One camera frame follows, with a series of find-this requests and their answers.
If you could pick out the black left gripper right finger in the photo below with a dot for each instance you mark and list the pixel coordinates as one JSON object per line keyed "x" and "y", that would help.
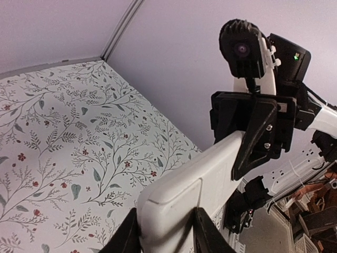
{"x": 206, "y": 237}

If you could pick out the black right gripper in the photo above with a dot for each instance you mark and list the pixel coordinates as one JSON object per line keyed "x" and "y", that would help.
{"x": 267, "y": 120}

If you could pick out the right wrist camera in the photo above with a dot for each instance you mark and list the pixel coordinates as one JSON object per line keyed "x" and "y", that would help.
{"x": 250, "y": 56}

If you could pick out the white air conditioner remote control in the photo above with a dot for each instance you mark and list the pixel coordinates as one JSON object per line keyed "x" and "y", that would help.
{"x": 164, "y": 206}

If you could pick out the right aluminium corner post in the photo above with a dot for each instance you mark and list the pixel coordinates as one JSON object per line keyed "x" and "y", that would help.
{"x": 121, "y": 27}

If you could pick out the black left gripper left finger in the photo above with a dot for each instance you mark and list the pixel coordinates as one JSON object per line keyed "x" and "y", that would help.
{"x": 126, "y": 238}

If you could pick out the floral patterned table cloth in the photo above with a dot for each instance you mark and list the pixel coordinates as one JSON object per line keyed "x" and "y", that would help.
{"x": 78, "y": 146}

